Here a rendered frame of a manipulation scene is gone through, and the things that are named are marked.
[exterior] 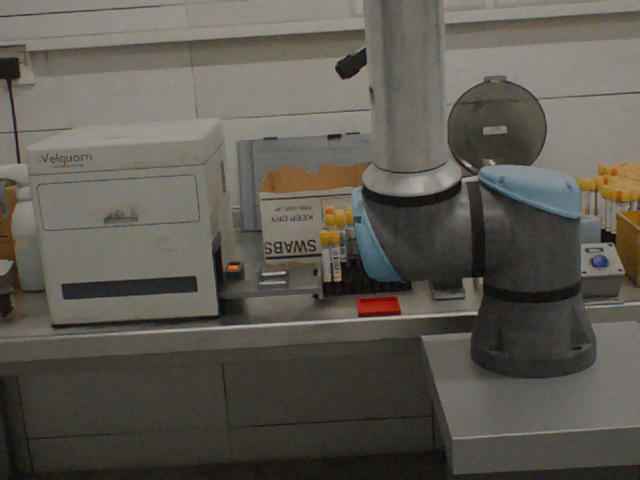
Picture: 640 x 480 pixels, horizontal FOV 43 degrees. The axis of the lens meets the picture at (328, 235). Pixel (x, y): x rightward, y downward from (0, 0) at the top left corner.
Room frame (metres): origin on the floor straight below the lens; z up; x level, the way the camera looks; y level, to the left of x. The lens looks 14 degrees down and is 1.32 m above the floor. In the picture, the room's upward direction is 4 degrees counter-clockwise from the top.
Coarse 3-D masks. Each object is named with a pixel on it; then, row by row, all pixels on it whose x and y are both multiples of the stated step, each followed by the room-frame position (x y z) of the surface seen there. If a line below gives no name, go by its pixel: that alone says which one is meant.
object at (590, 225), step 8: (584, 216) 1.39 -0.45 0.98; (592, 216) 1.39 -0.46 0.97; (584, 224) 1.36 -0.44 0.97; (592, 224) 1.36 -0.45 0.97; (600, 224) 1.36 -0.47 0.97; (584, 232) 1.36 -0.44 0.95; (592, 232) 1.36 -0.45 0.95; (600, 232) 1.36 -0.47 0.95; (584, 240) 1.36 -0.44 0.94; (592, 240) 1.36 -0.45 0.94; (600, 240) 1.36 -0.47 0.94
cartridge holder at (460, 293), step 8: (432, 280) 1.32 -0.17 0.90; (440, 280) 1.30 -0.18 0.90; (448, 280) 1.30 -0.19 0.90; (456, 280) 1.30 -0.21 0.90; (432, 288) 1.30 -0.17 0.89; (440, 288) 1.30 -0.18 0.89; (448, 288) 1.30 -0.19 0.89; (456, 288) 1.30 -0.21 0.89; (464, 288) 1.30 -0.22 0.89; (440, 296) 1.29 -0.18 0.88; (448, 296) 1.29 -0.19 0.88; (456, 296) 1.28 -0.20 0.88; (464, 296) 1.28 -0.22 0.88
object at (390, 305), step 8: (360, 304) 1.28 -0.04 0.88; (368, 304) 1.28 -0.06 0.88; (376, 304) 1.28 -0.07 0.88; (384, 304) 1.27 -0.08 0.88; (392, 304) 1.27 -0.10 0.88; (360, 312) 1.23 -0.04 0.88; (368, 312) 1.23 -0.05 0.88; (376, 312) 1.23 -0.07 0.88; (384, 312) 1.23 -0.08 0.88; (392, 312) 1.23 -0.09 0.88; (400, 312) 1.23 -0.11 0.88
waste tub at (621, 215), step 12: (624, 216) 1.37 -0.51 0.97; (636, 216) 1.41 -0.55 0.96; (624, 228) 1.36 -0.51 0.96; (636, 228) 1.29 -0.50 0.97; (624, 240) 1.36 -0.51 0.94; (636, 240) 1.29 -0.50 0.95; (624, 252) 1.36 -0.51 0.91; (636, 252) 1.29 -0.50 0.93; (624, 264) 1.36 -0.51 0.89; (636, 264) 1.29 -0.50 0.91; (636, 276) 1.29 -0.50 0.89
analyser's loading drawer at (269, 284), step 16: (256, 272) 1.28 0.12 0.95; (288, 272) 1.31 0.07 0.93; (320, 272) 1.29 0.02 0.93; (224, 288) 1.30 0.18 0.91; (240, 288) 1.29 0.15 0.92; (256, 288) 1.29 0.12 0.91; (272, 288) 1.28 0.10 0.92; (288, 288) 1.27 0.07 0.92; (304, 288) 1.27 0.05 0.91; (320, 288) 1.27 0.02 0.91
